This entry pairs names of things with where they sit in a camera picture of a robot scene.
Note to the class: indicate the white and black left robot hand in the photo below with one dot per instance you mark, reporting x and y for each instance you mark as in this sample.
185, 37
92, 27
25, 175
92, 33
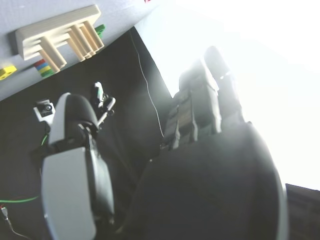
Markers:
200, 190

